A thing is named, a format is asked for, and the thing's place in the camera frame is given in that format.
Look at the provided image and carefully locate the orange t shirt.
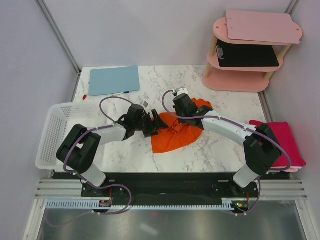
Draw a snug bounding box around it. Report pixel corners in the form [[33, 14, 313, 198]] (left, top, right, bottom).
[[151, 112, 203, 154]]

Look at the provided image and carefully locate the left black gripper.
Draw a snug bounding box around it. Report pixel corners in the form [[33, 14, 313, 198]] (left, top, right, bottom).
[[134, 109, 169, 138]]

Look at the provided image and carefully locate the black clipboard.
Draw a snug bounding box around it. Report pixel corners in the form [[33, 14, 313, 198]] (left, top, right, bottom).
[[216, 39, 280, 68]]

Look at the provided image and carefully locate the pink three-tier shelf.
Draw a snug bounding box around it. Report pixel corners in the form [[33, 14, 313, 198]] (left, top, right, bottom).
[[202, 17, 291, 93]]

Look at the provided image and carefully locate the folded light pink t shirt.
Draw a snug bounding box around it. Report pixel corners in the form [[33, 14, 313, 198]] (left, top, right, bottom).
[[268, 166, 302, 173]]

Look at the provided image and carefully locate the blue white marker pen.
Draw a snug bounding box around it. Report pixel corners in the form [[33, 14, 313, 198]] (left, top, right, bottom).
[[112, 91, 130, 97]]

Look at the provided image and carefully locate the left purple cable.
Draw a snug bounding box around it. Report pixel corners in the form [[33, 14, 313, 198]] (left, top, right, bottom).
[[62, 96, 133, 228]]

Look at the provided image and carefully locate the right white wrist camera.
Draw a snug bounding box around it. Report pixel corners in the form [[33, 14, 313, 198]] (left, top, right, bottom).
[[172, 87, 189, 97]]

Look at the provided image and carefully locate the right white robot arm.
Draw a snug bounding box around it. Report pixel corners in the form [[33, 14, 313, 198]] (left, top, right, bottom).
[[172, 89, 282, 197]]

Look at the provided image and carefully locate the white slotted cable duct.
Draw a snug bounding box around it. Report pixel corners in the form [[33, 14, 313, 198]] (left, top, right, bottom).
[[45, 199, 242, 211]]

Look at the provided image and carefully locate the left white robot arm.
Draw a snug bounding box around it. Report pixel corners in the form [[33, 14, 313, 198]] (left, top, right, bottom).
[[56, 104, 169, 197]]

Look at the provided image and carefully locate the folded magenta t shirt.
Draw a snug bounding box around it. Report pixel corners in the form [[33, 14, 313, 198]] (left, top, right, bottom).
[[249, 120, 307, 173]]

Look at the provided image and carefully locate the pink clipboard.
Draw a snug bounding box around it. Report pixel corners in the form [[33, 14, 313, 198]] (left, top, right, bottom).
[[226, 9, 300, 45]]

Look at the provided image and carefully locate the blue clipboard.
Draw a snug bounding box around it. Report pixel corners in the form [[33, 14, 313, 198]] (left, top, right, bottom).
[[88, 66, 141, 97]]

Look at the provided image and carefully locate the white plastic basket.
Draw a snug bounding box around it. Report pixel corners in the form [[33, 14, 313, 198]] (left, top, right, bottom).
[[35, 102, 107, 172]]

